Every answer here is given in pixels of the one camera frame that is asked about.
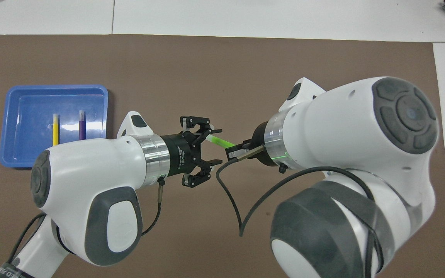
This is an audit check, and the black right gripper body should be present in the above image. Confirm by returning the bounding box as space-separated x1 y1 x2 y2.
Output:
251 122 282 168

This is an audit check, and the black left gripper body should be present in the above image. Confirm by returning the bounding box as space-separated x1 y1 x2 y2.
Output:
160 132 199 178

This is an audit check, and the green pen with white cap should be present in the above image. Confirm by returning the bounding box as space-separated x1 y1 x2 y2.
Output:
206 135 236 148

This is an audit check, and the purple pen with white cap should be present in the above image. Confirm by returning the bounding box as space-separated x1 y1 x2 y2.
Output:
78 110 87 142

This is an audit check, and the blue plastic tray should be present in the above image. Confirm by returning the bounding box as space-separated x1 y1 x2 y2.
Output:
0 85 109 170

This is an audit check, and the brown table mat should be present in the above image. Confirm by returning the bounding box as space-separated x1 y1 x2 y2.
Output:
0 34 445 278

